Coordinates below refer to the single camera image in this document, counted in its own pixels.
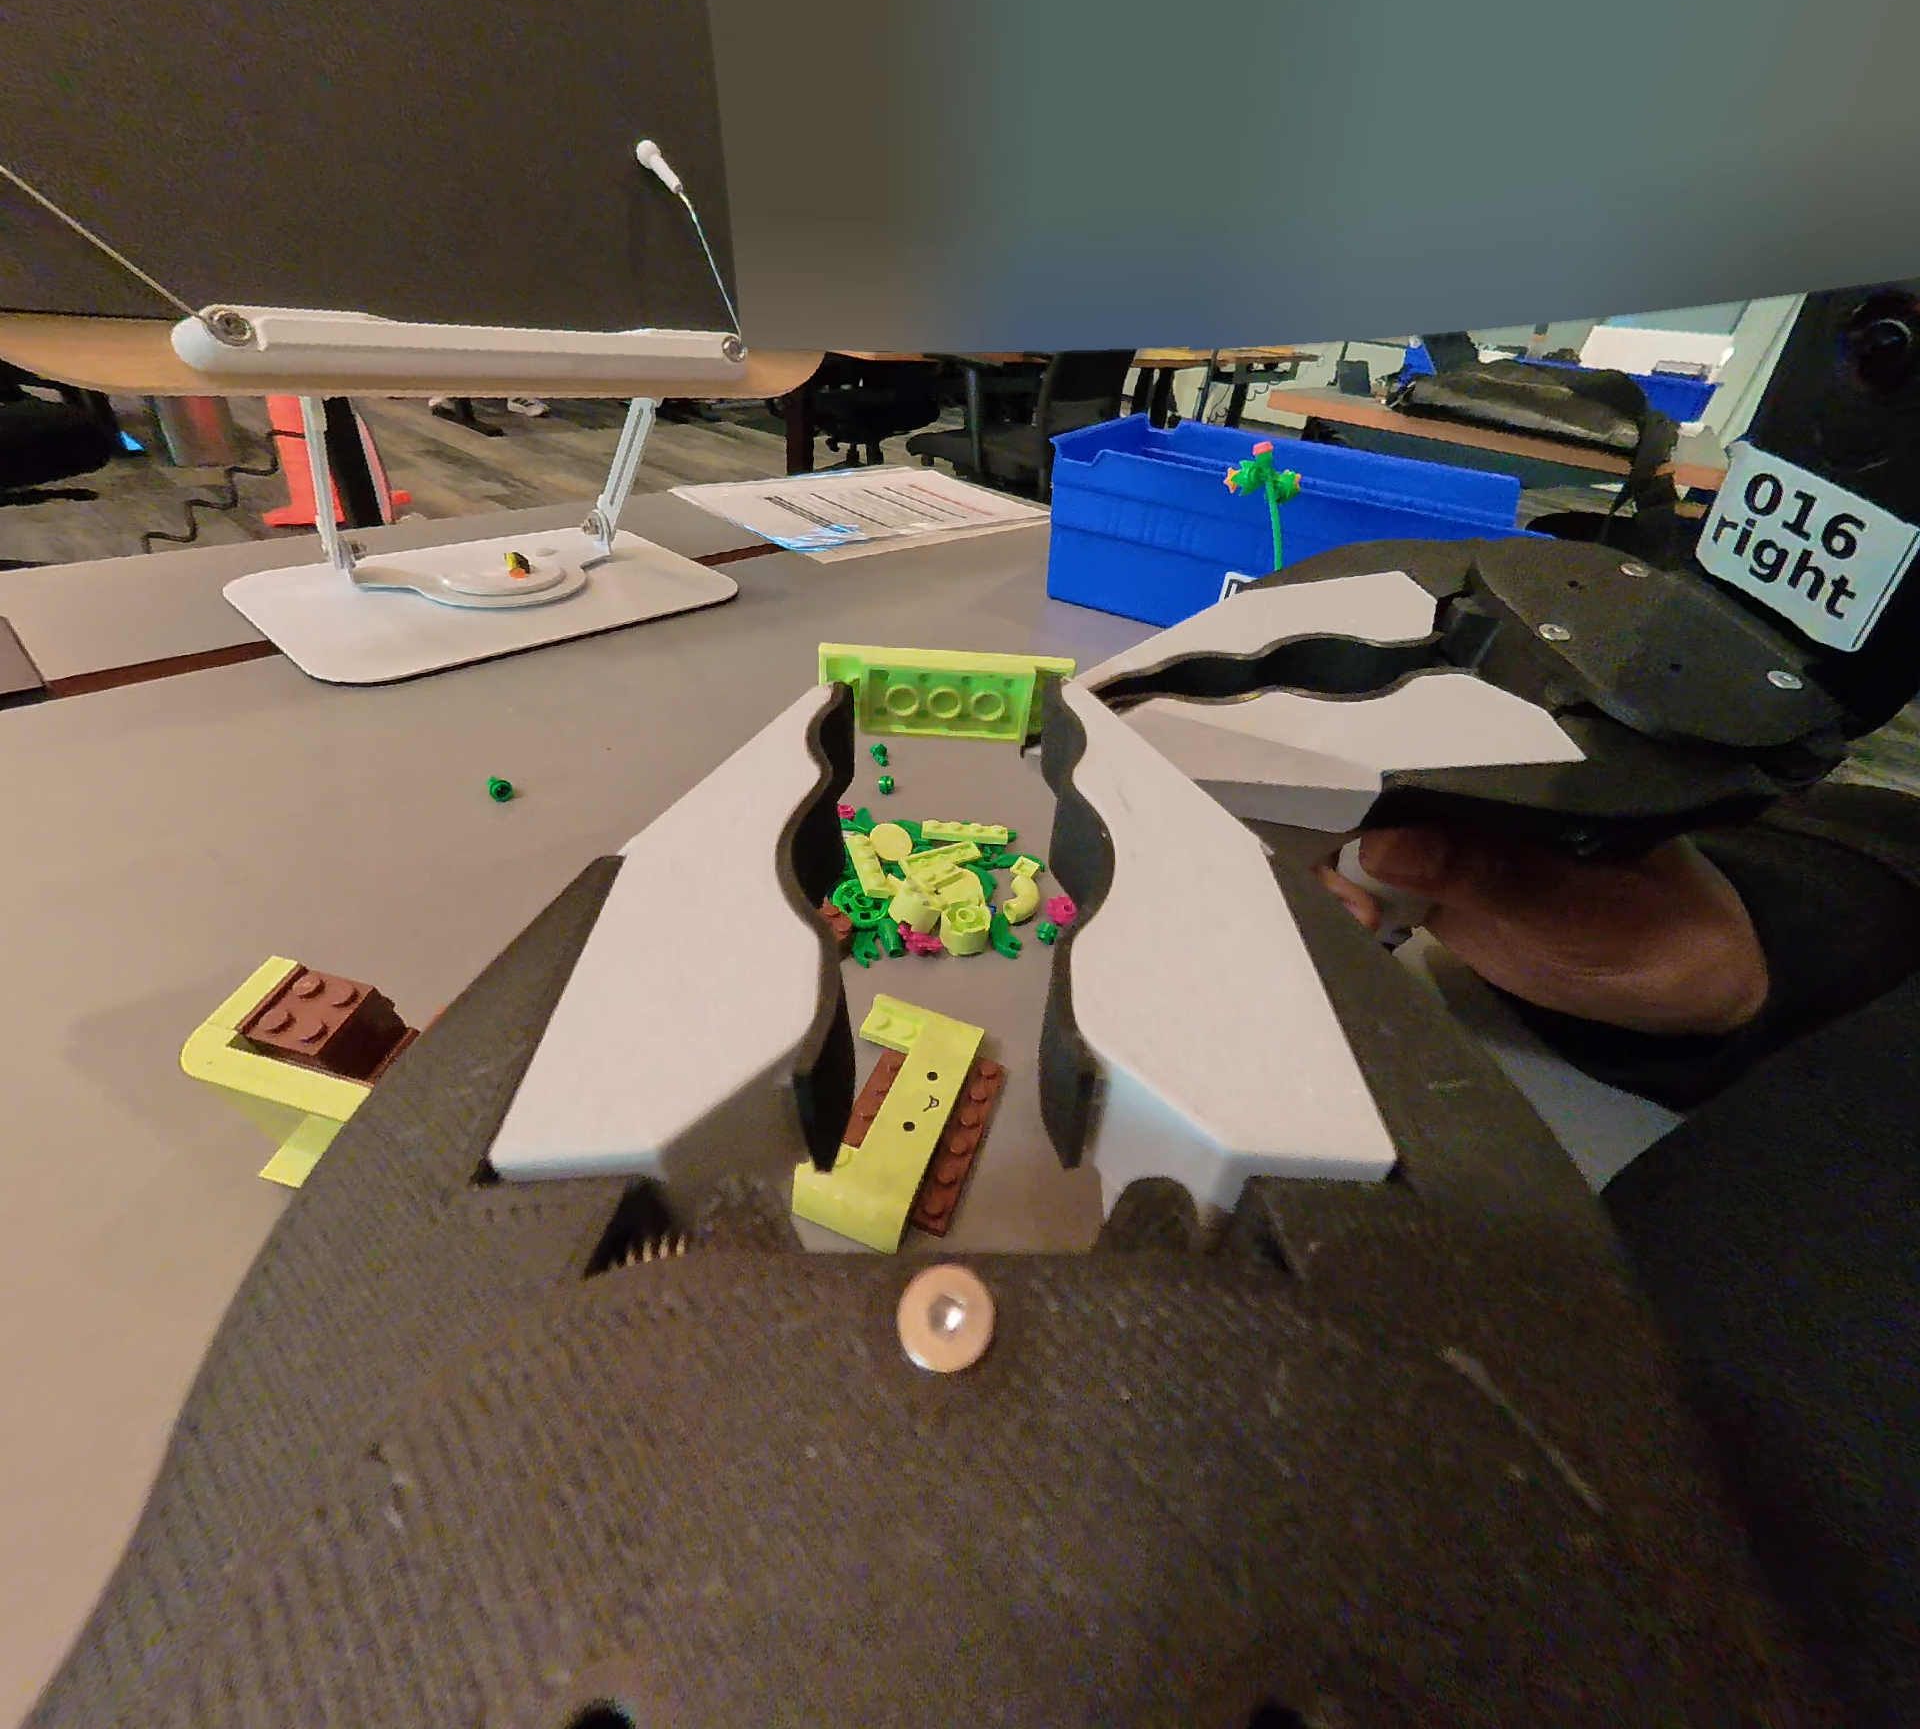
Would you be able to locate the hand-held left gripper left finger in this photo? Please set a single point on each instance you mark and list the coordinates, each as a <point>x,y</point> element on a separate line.
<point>678,1009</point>

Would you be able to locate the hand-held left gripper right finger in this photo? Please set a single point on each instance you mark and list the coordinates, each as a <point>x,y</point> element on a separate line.
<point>1232,1009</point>

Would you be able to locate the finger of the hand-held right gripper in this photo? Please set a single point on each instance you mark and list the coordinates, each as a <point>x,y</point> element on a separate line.
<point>1323,610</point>
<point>1348,737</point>

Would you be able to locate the lime bracket build with brown plate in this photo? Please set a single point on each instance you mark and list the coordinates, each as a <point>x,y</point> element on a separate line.
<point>903,1114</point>

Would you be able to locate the long lime toy plate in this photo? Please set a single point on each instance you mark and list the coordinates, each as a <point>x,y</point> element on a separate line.
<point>834,661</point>

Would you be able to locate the short lime toy plate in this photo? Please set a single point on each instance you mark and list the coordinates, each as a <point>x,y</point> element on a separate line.
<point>945,704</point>

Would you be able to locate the person's right hand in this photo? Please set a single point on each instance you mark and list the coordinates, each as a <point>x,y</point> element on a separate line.
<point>1590,930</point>

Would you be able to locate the green toy flower stem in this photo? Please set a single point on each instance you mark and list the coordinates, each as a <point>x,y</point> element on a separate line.
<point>1251,477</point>

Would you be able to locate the pile of small toy bricks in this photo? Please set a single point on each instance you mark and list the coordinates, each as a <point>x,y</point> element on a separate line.
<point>938,885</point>

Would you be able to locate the lime brick box with brown bricks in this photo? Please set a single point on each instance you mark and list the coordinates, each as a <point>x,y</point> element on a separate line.
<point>245,1057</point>

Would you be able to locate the white adjustable stand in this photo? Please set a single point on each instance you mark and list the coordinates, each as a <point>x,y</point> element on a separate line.
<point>479,601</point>

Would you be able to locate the laminated instruction sheet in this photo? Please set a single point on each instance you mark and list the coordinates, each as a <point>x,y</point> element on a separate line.
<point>870,507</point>

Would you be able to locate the orange plastic object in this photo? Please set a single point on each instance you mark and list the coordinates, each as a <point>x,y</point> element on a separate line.
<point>291,468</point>

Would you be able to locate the dark panel with wooden edge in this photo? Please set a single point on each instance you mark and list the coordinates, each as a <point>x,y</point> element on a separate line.
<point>299,32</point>

